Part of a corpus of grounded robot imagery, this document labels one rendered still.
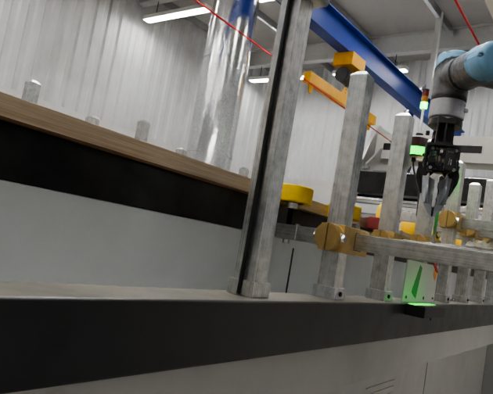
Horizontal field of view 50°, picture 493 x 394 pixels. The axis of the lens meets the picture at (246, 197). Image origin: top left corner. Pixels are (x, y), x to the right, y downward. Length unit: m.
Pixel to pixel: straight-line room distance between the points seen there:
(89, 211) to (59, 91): 8.26
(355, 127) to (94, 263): 0.52
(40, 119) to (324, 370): 0.67
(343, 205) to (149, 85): 9.25
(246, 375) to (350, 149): 0.45
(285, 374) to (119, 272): 0.32
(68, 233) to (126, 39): 9.22
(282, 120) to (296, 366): 0.42
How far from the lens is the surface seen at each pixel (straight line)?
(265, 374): 0.87
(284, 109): 0.78
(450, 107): 1.23
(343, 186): 0.99
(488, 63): 1.15
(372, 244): 1.00
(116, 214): 0.83
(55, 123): 0.73
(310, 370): 1.00
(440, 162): 1.20
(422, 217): 1.45
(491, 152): 4.16
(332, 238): 0.95
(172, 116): 10.50
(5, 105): 0.69
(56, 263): 0.78
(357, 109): 1.02
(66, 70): 9.16
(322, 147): 11.92
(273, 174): 0.76
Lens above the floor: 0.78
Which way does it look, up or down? 5 degrees up
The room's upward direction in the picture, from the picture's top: 10 degrees clockwise
